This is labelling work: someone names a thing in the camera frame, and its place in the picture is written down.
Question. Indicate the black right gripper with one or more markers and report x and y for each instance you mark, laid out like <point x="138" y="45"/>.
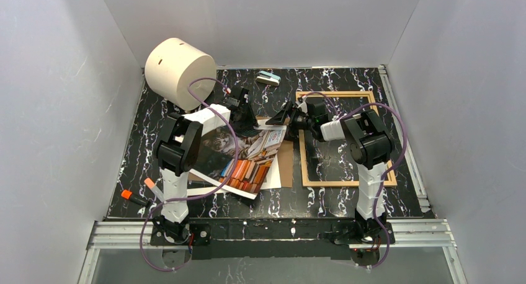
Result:
<point x="290" y="116"/>

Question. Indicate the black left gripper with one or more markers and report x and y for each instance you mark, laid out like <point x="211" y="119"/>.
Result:
<point x="245" y="113"/>

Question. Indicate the light wooden picture frame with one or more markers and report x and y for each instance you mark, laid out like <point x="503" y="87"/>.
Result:
<point x="303" y="159"/>

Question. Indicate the cat and books photo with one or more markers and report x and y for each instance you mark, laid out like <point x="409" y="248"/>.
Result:
<point x="242" y="162"/>

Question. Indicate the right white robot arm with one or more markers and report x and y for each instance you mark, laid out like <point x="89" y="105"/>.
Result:
<point x="369" y="142"/>

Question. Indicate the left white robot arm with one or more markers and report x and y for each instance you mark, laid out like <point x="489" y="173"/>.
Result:
<point x="177" y="152"/>

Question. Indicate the brown backing board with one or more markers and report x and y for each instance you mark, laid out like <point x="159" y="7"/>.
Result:
<point x="284" y="159"/>

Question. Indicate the teal white stapler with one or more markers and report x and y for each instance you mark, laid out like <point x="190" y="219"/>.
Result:
<point x="267" y="78"/>

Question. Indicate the white mat board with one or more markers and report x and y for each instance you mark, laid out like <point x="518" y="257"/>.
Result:
<point x="272" y="181"/>

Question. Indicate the large white cylinder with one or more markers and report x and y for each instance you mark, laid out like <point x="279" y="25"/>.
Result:
<point x="174" y="66"/>

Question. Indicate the peach cap glue stick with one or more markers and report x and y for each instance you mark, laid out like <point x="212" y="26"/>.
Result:
<point x="155" y="189"/>

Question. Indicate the orange cap black marker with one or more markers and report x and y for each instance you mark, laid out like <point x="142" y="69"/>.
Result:
<point x="136" y="199"/>

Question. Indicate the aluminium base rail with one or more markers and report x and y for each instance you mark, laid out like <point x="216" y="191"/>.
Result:
<point x="271" y="251"/>

